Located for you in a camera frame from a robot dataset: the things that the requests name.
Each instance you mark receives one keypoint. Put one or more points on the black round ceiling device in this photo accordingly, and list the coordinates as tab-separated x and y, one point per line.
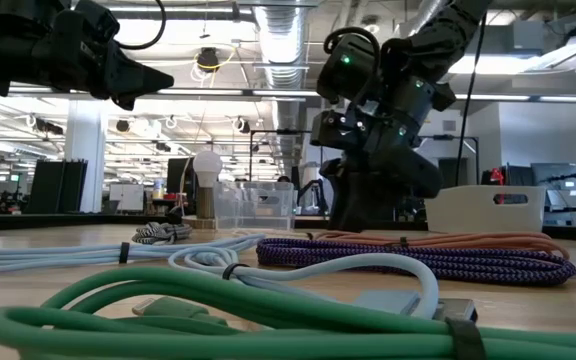
208	59

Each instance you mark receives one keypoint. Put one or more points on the person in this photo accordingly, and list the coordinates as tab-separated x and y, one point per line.
283	179

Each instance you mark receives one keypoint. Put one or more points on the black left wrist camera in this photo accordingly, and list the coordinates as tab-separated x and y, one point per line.
95	20

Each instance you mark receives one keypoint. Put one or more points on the clear plastic bin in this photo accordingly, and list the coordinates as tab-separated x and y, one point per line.
253	210

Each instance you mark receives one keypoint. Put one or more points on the black rig frame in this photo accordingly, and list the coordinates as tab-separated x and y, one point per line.
448	137
288	132

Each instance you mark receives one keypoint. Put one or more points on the white bulb wooden lamp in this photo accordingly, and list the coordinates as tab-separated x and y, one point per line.
207	167

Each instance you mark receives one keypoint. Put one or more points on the grey computer monitor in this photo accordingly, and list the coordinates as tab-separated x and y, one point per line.
558	172

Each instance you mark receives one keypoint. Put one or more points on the white square column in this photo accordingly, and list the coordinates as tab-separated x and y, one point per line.
85	150

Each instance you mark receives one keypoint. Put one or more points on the black partition panels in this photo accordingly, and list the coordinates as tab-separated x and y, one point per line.
55	187

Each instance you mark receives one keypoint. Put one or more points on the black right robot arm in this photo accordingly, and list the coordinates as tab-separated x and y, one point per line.
443	30

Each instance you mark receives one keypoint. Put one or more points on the red object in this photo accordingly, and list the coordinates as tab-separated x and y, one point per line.
497	177

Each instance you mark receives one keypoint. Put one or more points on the silver ventilation duct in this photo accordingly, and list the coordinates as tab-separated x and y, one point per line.
280	40

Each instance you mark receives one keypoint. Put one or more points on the white plastic bin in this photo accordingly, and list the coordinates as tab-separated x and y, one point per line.
468	210

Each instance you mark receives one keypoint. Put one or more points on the white board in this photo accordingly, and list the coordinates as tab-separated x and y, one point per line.
127	197

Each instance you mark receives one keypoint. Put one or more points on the black background robot arm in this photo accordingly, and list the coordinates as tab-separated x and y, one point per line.
318	184

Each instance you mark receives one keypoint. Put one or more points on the silver slanted duct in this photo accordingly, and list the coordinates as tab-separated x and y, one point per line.
425	15

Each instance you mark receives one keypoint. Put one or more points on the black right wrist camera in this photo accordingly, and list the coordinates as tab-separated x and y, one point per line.
348	65

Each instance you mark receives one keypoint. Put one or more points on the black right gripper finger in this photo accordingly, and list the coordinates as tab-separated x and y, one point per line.
343	200
408	175

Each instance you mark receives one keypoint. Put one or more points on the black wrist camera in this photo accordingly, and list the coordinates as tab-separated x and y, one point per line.
95	20
348	65

